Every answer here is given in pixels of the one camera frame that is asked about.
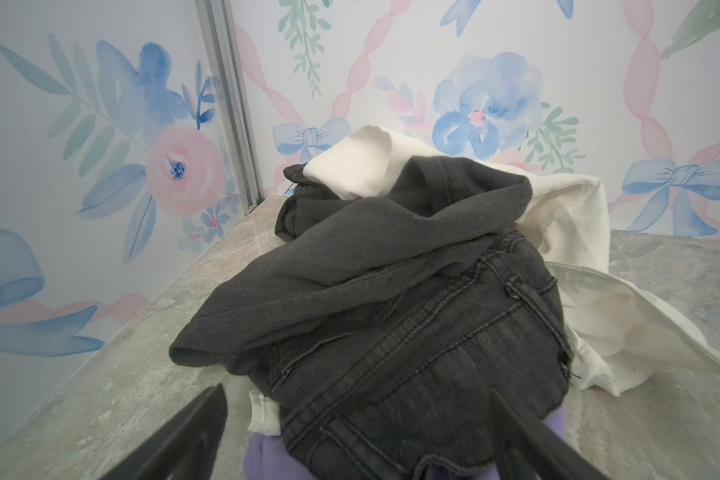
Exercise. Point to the white cloth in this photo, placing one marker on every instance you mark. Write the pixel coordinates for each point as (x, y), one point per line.
(582, 252)

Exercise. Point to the aluminium corner post left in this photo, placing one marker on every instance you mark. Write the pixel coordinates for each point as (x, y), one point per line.
(217, 24)

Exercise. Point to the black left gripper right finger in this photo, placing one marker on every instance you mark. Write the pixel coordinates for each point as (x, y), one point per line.
(524, 448)

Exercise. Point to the dark grey denim jeans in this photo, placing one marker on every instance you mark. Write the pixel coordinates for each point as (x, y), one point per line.
(382, 325)

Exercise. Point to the purple t-shirt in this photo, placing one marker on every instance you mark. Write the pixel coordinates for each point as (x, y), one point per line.
(267, 457)

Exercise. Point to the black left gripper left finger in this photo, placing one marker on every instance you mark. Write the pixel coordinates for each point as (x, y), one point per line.
(185, 447)

